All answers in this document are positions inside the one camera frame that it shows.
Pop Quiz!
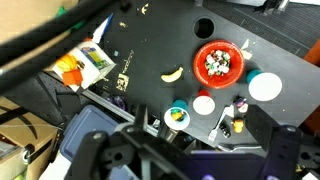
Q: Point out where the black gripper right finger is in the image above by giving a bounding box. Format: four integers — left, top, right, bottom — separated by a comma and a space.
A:
247, 105, 303, 180

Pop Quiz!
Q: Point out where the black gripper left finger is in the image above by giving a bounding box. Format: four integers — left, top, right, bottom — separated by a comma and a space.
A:
64, 105, 149, 180

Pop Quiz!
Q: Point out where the yellow orange toy figure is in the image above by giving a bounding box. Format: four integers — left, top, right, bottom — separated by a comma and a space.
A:
232, 118, 245, 134

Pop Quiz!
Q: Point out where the purple white-faced toy figure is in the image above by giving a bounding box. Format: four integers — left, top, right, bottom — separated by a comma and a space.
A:
232, 95, 249, 114

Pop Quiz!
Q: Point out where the teal plastic cup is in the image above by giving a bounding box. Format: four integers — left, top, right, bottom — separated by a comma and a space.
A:
163, 98, 191, 131
245, 68, 284, 102

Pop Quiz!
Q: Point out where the red plastic cup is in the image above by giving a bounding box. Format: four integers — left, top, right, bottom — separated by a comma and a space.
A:
192, 88, 216, 116

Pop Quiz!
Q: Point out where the dark blue bin lid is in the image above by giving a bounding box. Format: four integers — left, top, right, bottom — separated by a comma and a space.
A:
59, 104, 141, 180

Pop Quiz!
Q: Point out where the black toy figure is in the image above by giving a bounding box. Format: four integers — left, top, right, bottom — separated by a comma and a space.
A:
218, 120, 232, 139

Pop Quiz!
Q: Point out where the tan cork wedge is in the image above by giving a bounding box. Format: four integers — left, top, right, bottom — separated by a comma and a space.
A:
224, 105, 236, 118

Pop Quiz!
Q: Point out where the orange cube block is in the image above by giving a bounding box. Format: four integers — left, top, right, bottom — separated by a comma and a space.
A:
61, 68, 84, 87

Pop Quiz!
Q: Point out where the brown cardboard box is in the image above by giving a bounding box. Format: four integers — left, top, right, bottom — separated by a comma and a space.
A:
0, 96, 59, 180

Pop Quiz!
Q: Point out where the wooden shape sorter box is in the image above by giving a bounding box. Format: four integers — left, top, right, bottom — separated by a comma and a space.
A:
52, 40, 117, 93

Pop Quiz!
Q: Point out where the yellow green toy figure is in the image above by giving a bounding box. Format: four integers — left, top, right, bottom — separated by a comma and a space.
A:
170, 108, 186, 123

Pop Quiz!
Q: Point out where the orange pumpkin toy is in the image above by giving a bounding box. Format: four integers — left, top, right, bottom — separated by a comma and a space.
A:
55, 54, 78, 73

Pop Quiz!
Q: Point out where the yellow toy banana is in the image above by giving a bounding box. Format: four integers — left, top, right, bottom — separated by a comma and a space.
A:
160, 66, 185, 84

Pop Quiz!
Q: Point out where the wrapped candy pile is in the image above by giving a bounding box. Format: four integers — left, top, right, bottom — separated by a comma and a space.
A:
204, 49, 232, 78

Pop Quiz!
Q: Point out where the white paper scrap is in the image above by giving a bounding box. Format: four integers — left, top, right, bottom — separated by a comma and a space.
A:
240, 38, 250, 51

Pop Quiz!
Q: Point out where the red plastic bowl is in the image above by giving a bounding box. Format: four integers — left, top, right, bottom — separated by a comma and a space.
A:
192, 39, 246, 90

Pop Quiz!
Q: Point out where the blue white marker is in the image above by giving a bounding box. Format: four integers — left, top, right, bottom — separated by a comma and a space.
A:
91, 13, 114, 44

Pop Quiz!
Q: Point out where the green plastic toy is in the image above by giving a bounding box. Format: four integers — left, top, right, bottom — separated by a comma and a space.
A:
54, 5, 68, 18

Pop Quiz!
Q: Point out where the large cardboard panel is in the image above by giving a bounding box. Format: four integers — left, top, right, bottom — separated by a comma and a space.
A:
0, 0, 79, 44

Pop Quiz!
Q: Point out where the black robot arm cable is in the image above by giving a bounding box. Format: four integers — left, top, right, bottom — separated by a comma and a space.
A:
0, 0, 133, 96

